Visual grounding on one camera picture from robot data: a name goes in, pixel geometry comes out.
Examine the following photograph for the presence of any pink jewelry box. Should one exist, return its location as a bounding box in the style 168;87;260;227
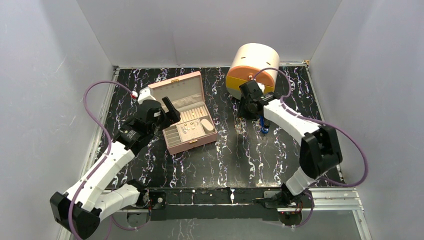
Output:
148;71;218;155

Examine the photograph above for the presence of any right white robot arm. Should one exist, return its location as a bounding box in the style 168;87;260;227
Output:
238;80;343;207

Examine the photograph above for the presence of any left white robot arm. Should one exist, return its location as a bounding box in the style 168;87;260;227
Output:
49;88;181;240

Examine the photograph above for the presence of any blue stapler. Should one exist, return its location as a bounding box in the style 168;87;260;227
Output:
259;116;270;134

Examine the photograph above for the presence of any white oval pad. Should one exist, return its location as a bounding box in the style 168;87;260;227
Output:
200;118;215;134

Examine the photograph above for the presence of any round three-drawer organizer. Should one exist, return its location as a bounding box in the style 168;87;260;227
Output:
225;43;280;100

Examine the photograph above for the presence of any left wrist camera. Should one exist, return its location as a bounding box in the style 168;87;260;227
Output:
137;87;156;105

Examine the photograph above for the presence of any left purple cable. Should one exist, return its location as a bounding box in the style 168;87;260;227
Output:
67;80;150;240

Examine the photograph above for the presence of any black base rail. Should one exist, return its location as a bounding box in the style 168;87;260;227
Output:
149;187;312;224

